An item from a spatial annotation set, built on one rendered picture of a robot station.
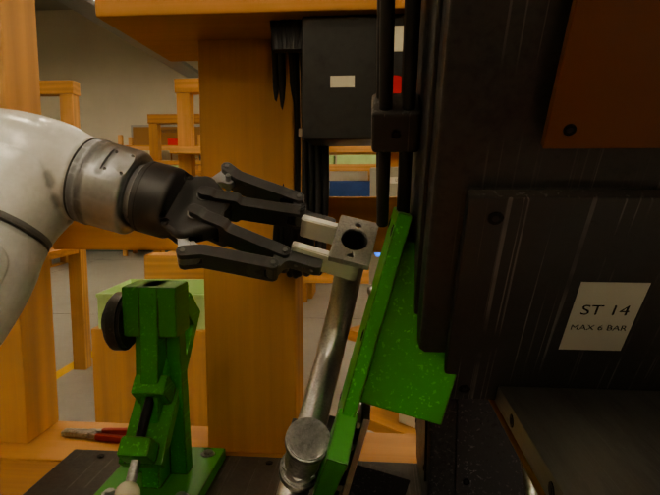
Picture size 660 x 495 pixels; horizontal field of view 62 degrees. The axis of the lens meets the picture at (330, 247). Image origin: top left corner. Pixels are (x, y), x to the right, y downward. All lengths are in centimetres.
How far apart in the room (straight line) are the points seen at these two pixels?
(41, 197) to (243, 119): 34
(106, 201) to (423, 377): 34
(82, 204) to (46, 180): 4
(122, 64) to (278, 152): 1094
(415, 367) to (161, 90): 1098
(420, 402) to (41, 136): 43
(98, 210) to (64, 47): 1171
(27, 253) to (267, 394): 43
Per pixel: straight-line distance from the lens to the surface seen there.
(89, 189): 58
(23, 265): 59
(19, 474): 97
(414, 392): 47
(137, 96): 1151
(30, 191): 60
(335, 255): 53
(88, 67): 1199
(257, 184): 59
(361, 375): 45
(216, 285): 85
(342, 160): 742
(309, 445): 48
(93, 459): 92
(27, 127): 63
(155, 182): 57
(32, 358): 103
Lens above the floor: 129
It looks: 6 degrees down
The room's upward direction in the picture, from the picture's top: straight up
